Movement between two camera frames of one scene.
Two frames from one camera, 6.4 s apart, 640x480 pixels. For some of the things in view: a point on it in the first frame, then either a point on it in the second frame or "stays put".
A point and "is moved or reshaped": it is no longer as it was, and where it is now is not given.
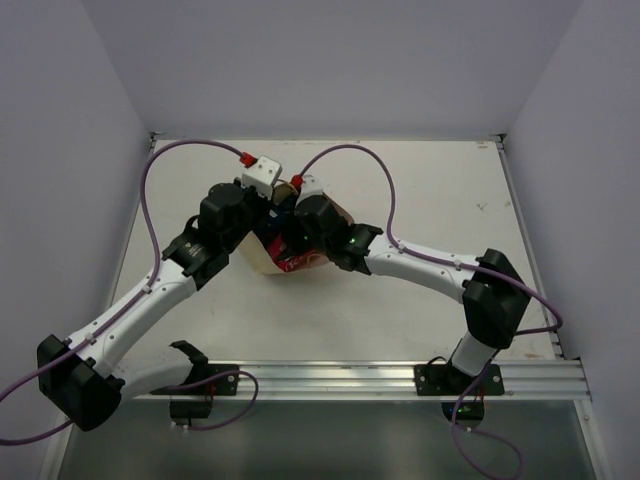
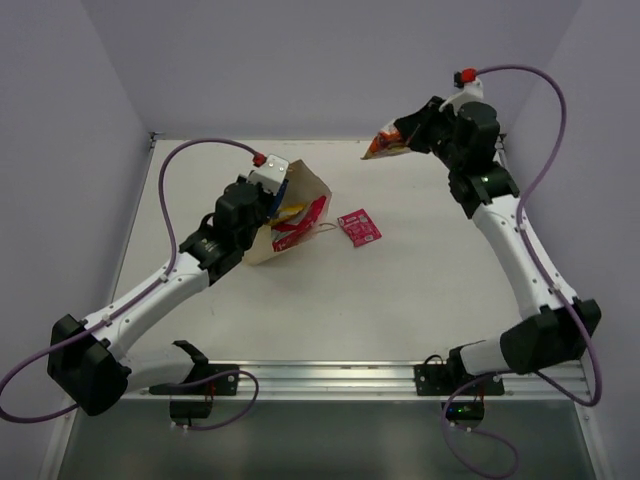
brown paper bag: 258,250 is moved or reshaped
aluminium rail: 388,381 stays put
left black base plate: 202,379 stays put
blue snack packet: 278,217 to 279,197
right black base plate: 446,380 stays put
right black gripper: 295,243 to 415,126
